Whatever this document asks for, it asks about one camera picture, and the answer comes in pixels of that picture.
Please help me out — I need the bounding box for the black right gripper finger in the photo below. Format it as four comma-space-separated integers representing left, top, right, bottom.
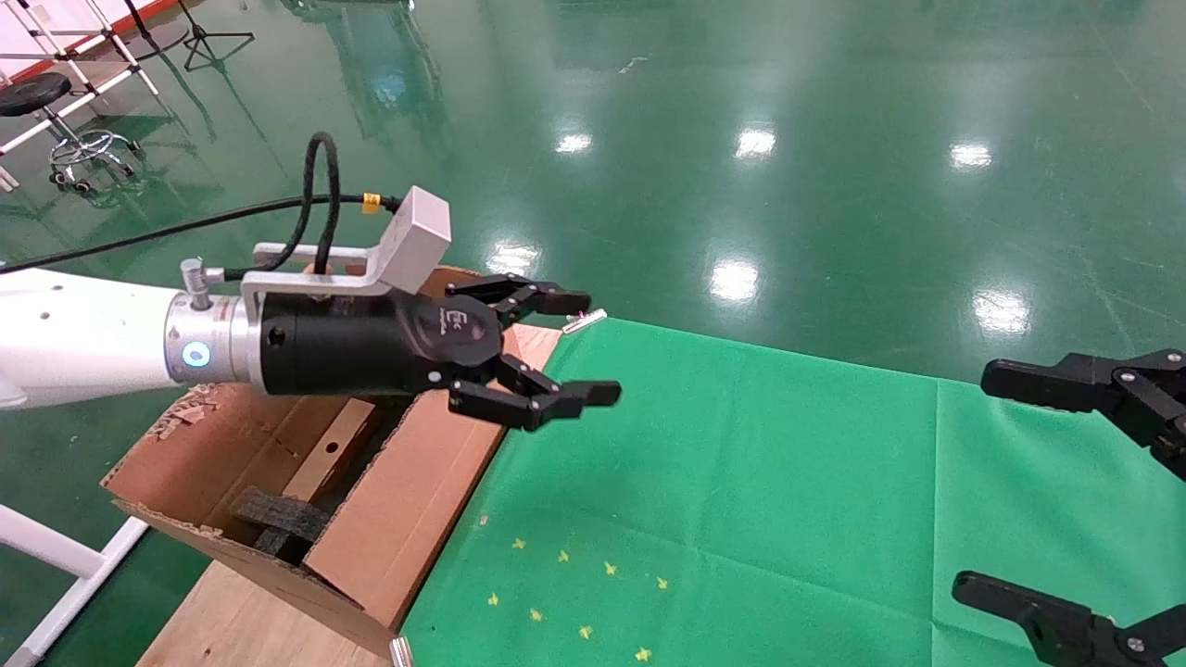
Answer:
952, 574, 1186, 667
980, 350, 1186, 483

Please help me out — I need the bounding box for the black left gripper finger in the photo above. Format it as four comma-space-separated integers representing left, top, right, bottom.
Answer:
448, 273, 592, 325
448, 354, 622, 434

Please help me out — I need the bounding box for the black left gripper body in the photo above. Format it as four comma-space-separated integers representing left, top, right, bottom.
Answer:
259, 289, 506, 397

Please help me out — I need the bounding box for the small brown cardboard box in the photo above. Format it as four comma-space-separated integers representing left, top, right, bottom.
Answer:
278, 396, 381, 506

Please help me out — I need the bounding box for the large open cardboard carton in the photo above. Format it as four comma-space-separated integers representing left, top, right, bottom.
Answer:
100, 264, 566, 659

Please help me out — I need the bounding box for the black foam block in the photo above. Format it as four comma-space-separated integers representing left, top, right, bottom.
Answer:
230, 486, 331, 566

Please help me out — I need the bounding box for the green table cloth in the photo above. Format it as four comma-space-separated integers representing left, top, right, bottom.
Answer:
398, 318, 1186, 667

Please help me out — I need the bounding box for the black tripod stand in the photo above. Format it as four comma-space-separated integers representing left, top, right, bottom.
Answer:
176, 0, 256, 73

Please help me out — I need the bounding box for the black round wheeled stool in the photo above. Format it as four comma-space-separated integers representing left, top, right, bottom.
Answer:
0, 72, 145, 194

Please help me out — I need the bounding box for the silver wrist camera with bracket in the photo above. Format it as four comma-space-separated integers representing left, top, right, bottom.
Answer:
181, 185, 452, 311

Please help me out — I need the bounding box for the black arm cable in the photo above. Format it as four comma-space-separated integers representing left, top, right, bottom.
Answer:
0, 132, 404, 279

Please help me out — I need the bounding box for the white metal table frame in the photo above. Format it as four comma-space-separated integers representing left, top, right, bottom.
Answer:
0, 505, 149, 667

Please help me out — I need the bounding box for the white metal rack frame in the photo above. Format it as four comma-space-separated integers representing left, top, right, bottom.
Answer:
0, 0, 163, 158

